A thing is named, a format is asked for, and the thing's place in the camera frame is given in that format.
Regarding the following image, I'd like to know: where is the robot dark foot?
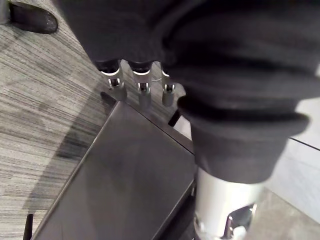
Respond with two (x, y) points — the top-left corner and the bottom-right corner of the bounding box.
(8, 0), (59, 35)

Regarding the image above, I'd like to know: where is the small black furniture foot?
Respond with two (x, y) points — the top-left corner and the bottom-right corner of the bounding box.
(167, 109), (181, 127)

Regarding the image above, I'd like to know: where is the thin black rod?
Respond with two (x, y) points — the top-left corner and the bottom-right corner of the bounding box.
(25, 213), (35, 240)

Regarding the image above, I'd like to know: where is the robot silver leg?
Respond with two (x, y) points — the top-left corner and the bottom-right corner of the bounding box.
(0, 0), (10, 25)

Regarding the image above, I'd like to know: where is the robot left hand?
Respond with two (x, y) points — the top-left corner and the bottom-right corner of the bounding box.
(53, 0), (320, 240)

